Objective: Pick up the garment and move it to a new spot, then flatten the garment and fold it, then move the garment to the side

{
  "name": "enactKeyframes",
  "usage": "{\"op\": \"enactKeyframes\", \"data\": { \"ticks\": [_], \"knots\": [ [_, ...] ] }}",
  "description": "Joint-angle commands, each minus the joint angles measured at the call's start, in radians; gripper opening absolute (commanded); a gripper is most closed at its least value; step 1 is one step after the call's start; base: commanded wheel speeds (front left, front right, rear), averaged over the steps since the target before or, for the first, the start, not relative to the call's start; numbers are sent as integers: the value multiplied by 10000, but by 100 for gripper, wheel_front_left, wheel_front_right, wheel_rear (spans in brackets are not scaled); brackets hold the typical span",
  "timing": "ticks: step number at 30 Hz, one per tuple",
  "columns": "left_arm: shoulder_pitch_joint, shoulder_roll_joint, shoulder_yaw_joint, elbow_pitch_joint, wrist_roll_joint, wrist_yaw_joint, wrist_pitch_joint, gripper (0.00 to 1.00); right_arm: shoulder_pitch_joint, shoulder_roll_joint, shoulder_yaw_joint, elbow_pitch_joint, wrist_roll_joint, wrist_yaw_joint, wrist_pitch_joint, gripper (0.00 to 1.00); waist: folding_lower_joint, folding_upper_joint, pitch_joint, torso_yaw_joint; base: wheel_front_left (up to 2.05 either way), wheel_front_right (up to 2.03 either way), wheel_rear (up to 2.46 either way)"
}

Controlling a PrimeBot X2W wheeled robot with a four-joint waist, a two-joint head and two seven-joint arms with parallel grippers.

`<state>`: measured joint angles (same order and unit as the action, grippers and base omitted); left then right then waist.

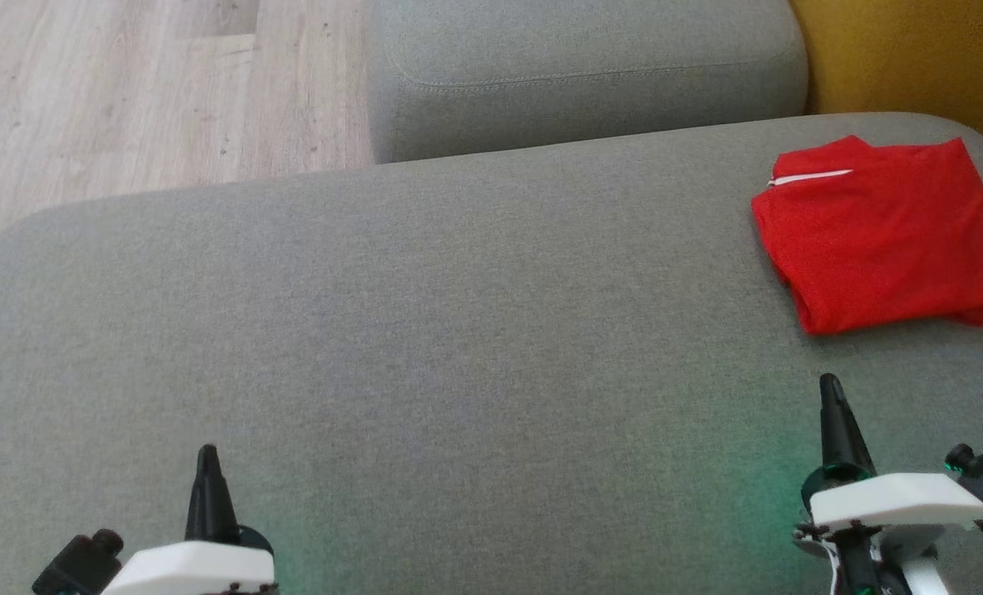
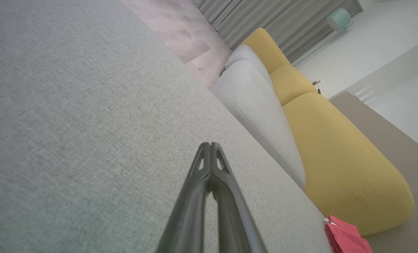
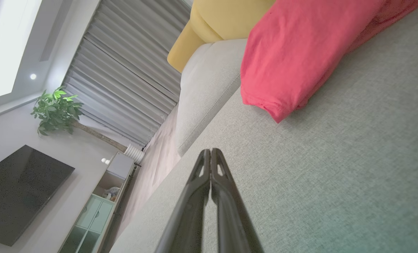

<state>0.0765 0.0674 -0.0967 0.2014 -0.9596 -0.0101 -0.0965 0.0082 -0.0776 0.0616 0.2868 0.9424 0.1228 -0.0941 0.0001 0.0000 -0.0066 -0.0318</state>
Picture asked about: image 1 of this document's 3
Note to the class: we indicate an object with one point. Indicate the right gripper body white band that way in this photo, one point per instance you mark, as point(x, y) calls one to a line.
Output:
point(896, 500)

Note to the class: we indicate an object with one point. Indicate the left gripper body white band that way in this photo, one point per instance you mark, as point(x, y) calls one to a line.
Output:
point(202, 570)

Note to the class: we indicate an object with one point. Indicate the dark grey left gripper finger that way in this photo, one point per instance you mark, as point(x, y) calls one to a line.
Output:
point(210, 504)

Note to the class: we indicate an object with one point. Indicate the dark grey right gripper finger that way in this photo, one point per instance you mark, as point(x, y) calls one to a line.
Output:
point(840, 438)

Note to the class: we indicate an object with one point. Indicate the red basketball jersey white trim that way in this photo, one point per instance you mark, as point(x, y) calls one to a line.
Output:
point(888, 240)

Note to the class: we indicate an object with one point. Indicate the large grey sofa ottoman cushion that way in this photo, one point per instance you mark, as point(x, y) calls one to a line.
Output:
point(458, 372)

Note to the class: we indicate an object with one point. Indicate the large yellow sofa backrest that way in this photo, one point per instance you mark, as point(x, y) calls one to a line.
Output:
point(913, 58)

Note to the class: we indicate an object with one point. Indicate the grey sofa seat cushion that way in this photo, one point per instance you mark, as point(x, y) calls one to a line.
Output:
point(582, 66)

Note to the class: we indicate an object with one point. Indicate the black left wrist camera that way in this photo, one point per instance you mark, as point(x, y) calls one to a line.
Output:
point(78, 566)

